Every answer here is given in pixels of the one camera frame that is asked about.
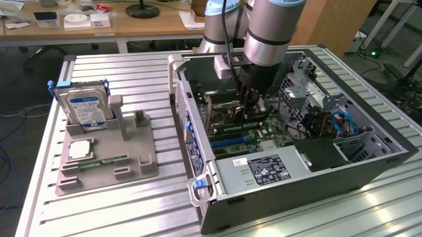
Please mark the white box with black top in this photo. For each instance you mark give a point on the white box with black top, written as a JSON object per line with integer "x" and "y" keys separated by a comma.
{"x": 46, "y": 19}

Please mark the wooden desk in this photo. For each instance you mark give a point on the wooden desk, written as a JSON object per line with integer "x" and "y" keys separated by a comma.
{"x": 148, "y": 27}

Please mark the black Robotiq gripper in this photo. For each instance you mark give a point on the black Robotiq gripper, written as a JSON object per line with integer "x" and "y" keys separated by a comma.
{"x": 257, "y": 77}

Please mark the green RAM stick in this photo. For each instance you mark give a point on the green RAM stick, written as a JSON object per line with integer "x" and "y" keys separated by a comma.
{"x": 98, "y": 163}

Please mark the device with green light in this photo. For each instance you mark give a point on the device with green light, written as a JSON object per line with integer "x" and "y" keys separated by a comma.
{"x": 372, "y": 53}

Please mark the RAM stick with black chips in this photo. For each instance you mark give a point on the RAM stick with black chips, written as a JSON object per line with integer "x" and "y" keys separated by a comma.
{"x": 236, "y": 128}

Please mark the grey cup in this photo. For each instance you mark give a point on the grey cup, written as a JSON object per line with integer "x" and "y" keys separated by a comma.
{"x": 48, "y": 3}

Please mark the red small item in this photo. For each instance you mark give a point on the red small item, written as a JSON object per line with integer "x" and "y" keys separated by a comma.
{"x": 102, "y": 8}

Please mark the green motherboard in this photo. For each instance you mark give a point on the green motherboard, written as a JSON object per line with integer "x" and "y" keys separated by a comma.
{"x": 267, "y": 134}

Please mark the silver CPU chip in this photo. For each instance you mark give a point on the silver CPU chip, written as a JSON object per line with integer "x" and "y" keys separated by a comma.
{"x": 80, "y": 149}

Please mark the wooden cabinet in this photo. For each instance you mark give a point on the wooden cabinet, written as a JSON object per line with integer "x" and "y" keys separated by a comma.
{"x": 335, "y": 24}

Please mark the open black PC case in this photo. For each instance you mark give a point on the open black PC case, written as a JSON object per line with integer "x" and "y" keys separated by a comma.
{"x": 296, "y": 197}

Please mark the white paper stack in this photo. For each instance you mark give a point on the white paper stack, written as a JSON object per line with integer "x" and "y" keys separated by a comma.
{"x": 189, "y": 22}

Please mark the white paper slip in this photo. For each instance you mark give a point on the white paper slip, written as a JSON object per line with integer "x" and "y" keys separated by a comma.
{"x": 16, "y": 25}

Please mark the hard disk in blue caddy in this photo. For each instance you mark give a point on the hard disk in blue caddy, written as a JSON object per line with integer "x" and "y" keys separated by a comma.
{"x": 85, "y": 108}

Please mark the blue case latch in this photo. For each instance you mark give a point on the blue case latch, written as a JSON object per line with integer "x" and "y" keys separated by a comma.
{"x": 199, "y": 184}

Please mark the black intrusion switch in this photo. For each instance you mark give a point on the black intrusion switch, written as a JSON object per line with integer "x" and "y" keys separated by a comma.
{"x": 188, "y": 95}

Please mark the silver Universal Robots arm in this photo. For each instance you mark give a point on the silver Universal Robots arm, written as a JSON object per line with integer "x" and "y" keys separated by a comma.
{"x": 269, "y": 29}

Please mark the white box with round insert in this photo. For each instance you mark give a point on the white box with round insert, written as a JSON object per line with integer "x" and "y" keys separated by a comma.
{"x": 77, "y": 22}

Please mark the graphics card with metal bracket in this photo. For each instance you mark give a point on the graphics card with metal bracket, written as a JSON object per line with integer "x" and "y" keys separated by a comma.
{"x": 208, "y": 116}

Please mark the plain white labelled box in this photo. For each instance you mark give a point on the plain white labelled box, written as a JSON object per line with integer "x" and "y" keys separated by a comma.
{"x": 101, "y": 21}

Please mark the grey power supply unit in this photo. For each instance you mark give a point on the grey power supply unit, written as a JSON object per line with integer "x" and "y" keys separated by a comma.
{"x": 236, "y": 177}

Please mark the blue expansion slot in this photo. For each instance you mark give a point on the blue expansion slot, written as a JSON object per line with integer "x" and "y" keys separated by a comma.
{"x": 227, "y": 142}

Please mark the metal disk bay cage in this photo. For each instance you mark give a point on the metal disk bay cage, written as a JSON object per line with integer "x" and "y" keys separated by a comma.
{"x": 296, "y": 96}

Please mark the black round lamp base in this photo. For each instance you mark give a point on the black round lamp base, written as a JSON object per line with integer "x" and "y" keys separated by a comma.
{"x": 141, "y": 11}

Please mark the grey plastic parts rack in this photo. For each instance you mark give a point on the grey plastic parts rack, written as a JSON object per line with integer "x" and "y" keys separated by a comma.
{"x": 108, "y": 177}

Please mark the black floor stand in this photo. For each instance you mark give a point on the black floor stand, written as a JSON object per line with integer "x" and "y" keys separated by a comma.
{"x": 395, "y": 74}

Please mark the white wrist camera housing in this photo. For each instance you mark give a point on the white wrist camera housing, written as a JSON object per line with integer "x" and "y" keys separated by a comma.
{"x": 221, "y": 70}

